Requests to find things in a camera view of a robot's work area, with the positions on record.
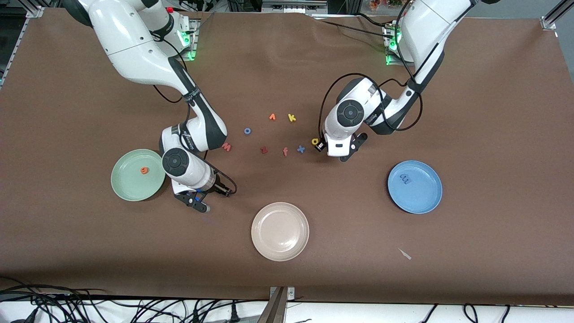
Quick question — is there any beige plate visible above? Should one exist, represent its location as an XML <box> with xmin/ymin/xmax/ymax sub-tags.
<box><xmin>251</xmin><ymin>202</ymin><xmax>310</xmax><ymax>262</ymax></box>

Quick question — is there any light green plate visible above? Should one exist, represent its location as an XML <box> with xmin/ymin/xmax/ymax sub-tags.
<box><xmin>110</xmin><ymin>148</ymin><xmax>166</xmax><ymax>202</ymax></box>

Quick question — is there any blue plate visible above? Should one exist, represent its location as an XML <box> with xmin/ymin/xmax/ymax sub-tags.
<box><xmin>387</xmin><ymin>160</ymin><xmax>443</xmax><ymax>214</ymax></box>

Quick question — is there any grey metal pole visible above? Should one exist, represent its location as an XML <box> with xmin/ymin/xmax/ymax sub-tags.
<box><xmin>257</xmin><ymin>288</ymin><xmax>287</xmax><ymax>323</ymax></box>

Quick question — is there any grey metal box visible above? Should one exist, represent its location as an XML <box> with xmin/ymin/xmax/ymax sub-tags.
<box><xmin>261</xmin><ymin>0</ymin><xmax>328</xmax><ymax>14</ymax></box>

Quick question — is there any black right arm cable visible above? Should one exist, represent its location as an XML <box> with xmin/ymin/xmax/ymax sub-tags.
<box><xmin>152</xmin><ymin>27</ymin><xmax>237</xmax><ymax>197</ymax></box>

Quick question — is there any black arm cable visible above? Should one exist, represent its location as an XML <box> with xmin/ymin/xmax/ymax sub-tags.
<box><xmin>319</xmin><ymin>0</ymin><xmax>424</xmax><ymax>137</ymax></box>
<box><xmin>152</xmin><ymin>27</ymin><xmax>237</xmax><ymax>197</ymax></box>

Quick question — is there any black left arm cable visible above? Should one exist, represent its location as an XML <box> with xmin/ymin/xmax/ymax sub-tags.
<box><xmin>319</xmin><ymin>0</ymin><xmax>424</xmax><ymax>137</ymax></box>

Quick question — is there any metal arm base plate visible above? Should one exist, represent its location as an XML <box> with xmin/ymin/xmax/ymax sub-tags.
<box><xmin>383</xmin><ymin>20</ymin><xmax>404</xmax><ymax>66</ymax></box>
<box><xmin>177</xmin><ymin>18</ymin><xmax>199</xmax><ymax>61</ymax></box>

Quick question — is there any black cable across table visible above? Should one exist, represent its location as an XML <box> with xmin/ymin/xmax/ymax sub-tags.
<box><xmin>314</xmin><ymin>13</ymin><xmax>395</xmax><ymax>37</ymax></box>

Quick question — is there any metal table edge bracket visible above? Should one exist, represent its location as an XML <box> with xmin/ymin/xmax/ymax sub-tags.
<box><xmin>270</xmin><ymin>286</ymin><xmax>296</xmax><ymax>301</ymax></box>

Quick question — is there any tangle of black cables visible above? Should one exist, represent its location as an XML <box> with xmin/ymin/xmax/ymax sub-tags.
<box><xmin>0</xmin><ymin>278</ymin><xmax>270</xmax><ymax>323</ymax></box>

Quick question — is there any aluminium frame profile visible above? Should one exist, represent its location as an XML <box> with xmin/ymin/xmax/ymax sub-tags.
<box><xmin>0</xmin><ymin>5</ymin><xmax>45</xmax><ymax>88</ymax></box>
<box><xmin>540</xmin><ymin>0</ymin><xmax>574</xmax><ymax>31</ymax></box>

